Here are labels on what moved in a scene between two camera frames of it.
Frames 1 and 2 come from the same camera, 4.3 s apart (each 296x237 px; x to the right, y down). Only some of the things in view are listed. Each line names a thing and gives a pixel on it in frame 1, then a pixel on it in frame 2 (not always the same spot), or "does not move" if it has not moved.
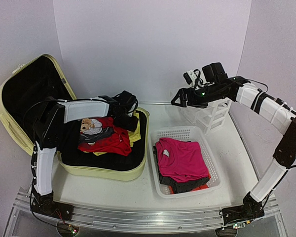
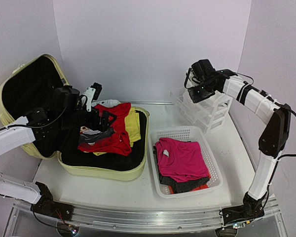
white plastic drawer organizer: [211, 116] does not move
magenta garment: [181, 161] does not move
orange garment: [171, 189] does not move
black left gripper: [131, 127] to [105, 126]
